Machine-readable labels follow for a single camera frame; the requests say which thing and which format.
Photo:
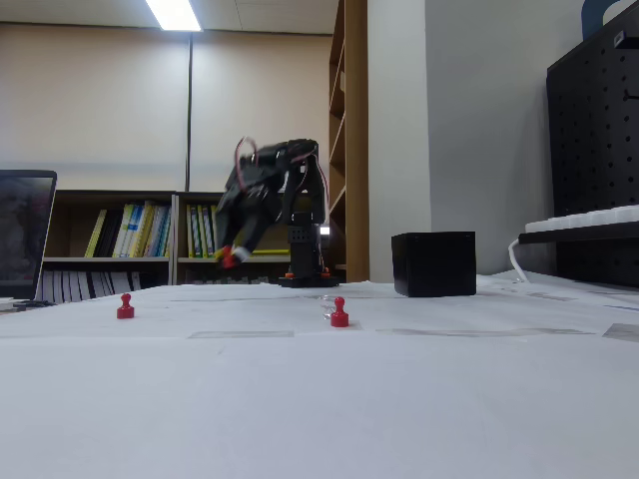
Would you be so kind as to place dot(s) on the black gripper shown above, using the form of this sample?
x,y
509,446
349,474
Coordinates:
x,y
239,210

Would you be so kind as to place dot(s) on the red bead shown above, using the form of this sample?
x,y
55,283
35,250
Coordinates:
x,y
339,319
228,258
125,312

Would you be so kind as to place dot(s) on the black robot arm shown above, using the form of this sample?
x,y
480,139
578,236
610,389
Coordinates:
x,y
304,234

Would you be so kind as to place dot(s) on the black square bin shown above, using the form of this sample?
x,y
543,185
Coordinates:
x,y
434,264

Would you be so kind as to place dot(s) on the yellow binder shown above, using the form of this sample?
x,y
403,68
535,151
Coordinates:
x,y
212,214

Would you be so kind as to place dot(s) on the green white binder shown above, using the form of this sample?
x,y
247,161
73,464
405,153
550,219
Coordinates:
x,y
192,232
204,232

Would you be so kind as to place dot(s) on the flat yellow folder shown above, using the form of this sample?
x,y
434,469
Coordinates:
x,y
272,251

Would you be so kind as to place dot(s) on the low wooden bookshelf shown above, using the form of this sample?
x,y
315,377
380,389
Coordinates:
x,y
115,194
199,197

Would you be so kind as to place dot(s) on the light blue book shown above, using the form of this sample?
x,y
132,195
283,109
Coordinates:
x,y
160,234

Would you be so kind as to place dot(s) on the clear tape strip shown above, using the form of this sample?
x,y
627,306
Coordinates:
x,y
479,332
621,332
239,334

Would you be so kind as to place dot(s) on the white blue book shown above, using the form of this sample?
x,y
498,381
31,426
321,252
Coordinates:
x,y
125,232

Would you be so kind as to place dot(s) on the red bead bottom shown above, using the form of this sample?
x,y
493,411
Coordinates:
x,y
339,319

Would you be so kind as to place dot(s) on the tall wooden bookshelf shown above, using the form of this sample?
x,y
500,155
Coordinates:
x,y
355,149

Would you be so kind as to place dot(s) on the thin yellow book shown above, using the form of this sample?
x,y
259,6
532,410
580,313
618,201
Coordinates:
x,y
96,233

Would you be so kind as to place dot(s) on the taped white paper cover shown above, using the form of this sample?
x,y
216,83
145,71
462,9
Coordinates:
x,y
299,399

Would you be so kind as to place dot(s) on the laptop screen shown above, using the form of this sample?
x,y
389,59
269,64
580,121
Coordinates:
x,y
22,234

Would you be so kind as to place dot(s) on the ceiling light panel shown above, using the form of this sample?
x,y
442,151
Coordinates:
x,y
174,15

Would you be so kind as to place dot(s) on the white power strip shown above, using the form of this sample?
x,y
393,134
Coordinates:
x,y
589,217

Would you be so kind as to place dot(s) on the black perforated board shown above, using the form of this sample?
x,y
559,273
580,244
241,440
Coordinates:
x,y
589,149

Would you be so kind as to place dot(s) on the dark blue rounded object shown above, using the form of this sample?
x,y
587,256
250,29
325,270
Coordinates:
x,y
591,15

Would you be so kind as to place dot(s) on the dark wall conduit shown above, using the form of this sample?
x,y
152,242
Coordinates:
x,y
189,110

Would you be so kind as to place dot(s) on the black shelf rail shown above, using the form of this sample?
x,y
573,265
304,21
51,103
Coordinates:
x,y
574,237

